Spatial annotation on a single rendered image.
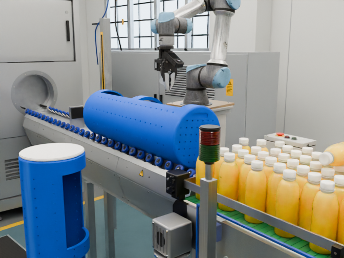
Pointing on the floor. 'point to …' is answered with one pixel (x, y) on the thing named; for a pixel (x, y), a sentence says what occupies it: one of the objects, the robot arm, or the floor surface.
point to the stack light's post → (208, 218)
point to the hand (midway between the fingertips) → (169, 88)
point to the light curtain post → (106, 69)
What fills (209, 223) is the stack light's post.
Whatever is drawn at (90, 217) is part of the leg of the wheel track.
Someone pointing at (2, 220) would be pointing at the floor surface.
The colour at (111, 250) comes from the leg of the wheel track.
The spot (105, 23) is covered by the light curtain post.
